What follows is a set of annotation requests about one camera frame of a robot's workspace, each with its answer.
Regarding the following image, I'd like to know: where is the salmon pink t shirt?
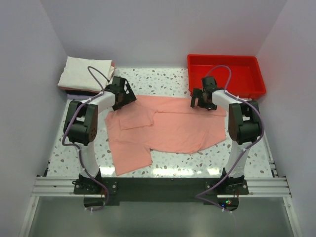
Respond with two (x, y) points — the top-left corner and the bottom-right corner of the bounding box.
(105, 95), (226, 175)

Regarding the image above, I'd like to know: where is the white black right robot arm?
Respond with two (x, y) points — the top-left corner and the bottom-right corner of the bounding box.
(191, 77), (264, 194)

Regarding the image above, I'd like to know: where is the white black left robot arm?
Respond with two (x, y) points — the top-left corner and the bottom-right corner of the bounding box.
(62, 76), (136, 194)

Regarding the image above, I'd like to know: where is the red plastic tray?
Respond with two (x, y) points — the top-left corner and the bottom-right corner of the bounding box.
(187, 54), (266, 99)

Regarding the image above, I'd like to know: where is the white folded t shirt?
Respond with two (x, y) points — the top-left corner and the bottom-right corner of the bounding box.
(57, 56), (116, 92)

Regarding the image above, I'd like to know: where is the lavender folded t shirt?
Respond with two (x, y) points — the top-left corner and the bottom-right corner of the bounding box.
(67, 94), (88, 101)

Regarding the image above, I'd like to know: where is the black folded t shirt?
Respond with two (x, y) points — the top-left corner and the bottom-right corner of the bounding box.
(59, 84), (105, 96)

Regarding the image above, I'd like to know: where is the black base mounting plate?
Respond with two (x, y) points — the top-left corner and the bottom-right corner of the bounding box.
(72, 177), (249, 207)

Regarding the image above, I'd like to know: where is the aluminium frame rail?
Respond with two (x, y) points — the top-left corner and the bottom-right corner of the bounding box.
(31, 177), (76, 197)

